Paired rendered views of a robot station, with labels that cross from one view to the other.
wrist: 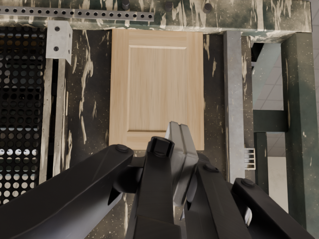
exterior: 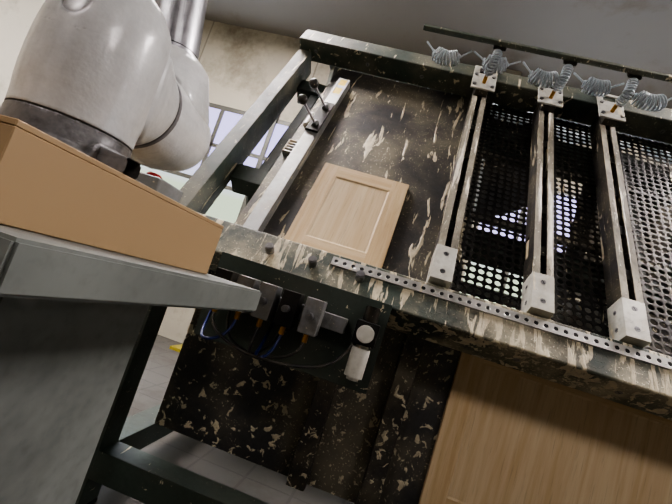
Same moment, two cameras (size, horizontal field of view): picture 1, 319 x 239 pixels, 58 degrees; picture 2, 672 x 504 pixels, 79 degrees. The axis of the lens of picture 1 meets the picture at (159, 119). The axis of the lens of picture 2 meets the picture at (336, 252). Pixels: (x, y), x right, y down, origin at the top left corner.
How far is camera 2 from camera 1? 1.14 m
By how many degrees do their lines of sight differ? 44
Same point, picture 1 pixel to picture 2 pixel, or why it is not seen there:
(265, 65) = not seen: hidden behind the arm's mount
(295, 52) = (197, 195)
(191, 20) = (291, 247)
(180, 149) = not seen: outside the picture
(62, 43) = (438, 256)
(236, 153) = (301, 148)
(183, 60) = (314, 226)
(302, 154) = (246, 131)
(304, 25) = not seen: hidden behind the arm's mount
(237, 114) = (285, 170)
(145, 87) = (361, 216)
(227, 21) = (252, 236)
